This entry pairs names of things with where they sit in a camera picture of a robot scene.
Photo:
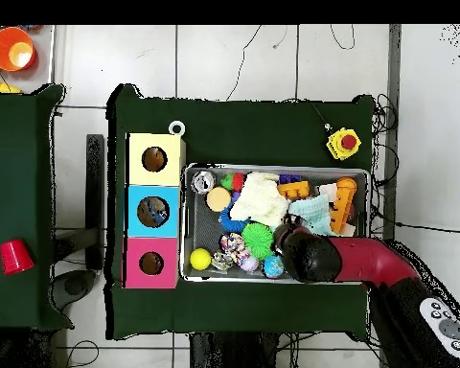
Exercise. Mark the mint green cloth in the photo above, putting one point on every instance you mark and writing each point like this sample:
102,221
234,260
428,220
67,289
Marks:
314,212

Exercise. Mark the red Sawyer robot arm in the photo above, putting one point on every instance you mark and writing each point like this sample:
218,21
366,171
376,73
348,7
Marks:
368,260

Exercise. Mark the wooden three-hole box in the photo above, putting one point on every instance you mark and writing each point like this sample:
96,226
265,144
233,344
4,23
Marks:
153,180

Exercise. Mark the round orange sponge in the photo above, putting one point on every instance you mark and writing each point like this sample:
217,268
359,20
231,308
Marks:
218,199

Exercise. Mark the cream knitted cloth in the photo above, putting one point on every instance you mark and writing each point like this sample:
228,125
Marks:
258,201

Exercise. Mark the silver metal tin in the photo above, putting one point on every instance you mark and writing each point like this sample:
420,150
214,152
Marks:
203,181

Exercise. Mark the green spiky ball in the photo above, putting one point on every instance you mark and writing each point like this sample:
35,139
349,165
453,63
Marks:
257,240

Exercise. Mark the yellow ball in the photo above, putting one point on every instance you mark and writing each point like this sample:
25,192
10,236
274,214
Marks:
200,259

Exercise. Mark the dark green table cloth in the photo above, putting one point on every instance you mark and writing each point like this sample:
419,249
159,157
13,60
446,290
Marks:
253,134
15,172

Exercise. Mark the blue globe ball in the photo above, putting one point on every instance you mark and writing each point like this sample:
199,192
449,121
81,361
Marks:
273,266

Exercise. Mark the long orange toy brick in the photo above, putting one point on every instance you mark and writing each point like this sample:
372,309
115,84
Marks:
343,207

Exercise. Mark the yellow emergency stop button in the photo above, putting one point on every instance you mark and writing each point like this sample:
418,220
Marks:
343,143

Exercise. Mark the black stand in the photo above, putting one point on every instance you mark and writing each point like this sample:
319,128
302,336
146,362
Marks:
95,199

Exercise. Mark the red plastic cup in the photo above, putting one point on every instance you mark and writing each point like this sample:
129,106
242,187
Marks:
16,257

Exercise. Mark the yellow green plastic toy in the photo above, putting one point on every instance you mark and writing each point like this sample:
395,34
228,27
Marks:
4,88

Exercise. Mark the orange plastic cup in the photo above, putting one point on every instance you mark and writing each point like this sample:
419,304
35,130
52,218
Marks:
2,48

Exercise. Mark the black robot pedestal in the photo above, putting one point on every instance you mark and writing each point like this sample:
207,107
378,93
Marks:
234,352

